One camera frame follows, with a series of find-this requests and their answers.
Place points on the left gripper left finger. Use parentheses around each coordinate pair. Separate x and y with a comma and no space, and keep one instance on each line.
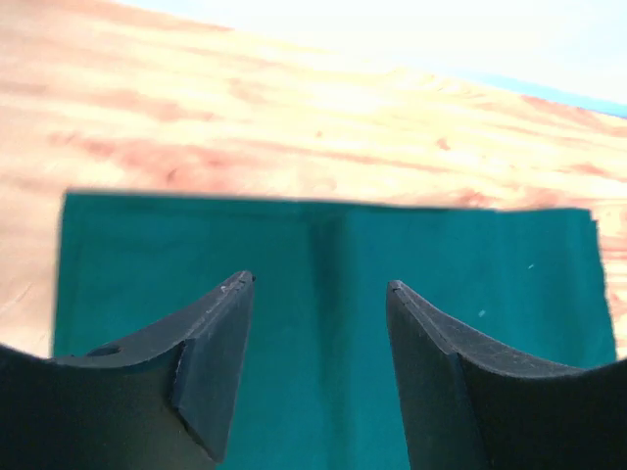
(160,398)

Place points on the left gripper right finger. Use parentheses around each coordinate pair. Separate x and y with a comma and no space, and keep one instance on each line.
(469,401)

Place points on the dark green surgical cloth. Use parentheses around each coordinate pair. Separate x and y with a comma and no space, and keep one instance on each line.
(318,389)

